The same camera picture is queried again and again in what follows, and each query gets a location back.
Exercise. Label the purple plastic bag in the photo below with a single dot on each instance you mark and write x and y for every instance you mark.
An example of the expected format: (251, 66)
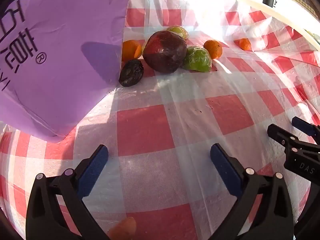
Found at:
(62, 55)

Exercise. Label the large green apple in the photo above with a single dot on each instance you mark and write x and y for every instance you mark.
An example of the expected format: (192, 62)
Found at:
(197, 59)

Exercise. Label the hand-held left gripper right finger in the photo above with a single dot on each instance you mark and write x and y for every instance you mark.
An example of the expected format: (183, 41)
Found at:
(223, 168)

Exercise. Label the small green apple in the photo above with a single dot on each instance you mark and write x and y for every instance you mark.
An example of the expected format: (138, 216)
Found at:
(178, 31)

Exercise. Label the red white checked tablecloth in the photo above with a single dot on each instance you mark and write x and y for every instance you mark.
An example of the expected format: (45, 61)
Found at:
(160, 135)

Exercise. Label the person's left hand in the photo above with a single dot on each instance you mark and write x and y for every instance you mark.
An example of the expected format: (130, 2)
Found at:
(123, 228)

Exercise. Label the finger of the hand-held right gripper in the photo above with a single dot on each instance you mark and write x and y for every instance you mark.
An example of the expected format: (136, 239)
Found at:
(281, 135)
(303, 126)

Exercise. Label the medium orange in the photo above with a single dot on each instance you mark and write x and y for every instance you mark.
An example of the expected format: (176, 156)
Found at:
(213, 48)

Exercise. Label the small orange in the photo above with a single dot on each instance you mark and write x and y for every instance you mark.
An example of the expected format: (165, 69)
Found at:
(245, 44)

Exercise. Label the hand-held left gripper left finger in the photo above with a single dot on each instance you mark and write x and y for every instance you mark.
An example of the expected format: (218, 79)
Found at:
(95, 170)

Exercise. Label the large orange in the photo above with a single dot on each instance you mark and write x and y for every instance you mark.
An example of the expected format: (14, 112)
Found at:
(130, 50)

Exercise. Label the dark wrinkled avocado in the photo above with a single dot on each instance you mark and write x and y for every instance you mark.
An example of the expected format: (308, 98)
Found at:
(131, 73)

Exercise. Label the large dark red apple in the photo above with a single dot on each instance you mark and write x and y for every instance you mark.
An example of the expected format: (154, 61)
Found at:
(165, 52)

